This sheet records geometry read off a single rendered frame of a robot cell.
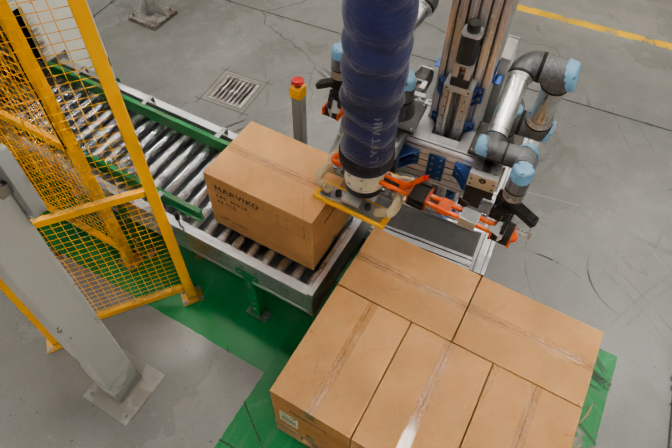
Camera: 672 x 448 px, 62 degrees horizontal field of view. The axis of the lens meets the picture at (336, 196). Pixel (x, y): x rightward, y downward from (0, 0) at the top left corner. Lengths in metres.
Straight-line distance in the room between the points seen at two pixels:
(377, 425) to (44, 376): 1.84
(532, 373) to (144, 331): 2.06
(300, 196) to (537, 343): 1.27
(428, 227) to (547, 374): 1.14
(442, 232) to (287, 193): 1.18
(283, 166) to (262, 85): 1.97
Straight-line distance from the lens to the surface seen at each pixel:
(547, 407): 2.68
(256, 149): 2.74
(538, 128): 2.55
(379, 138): 2.04
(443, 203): 2.24
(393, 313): 2.69
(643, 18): 6.03
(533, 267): 3.66
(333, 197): 2.36
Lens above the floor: 2.94
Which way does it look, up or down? 52 degrees down
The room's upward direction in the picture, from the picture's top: 1 degrees clockwise
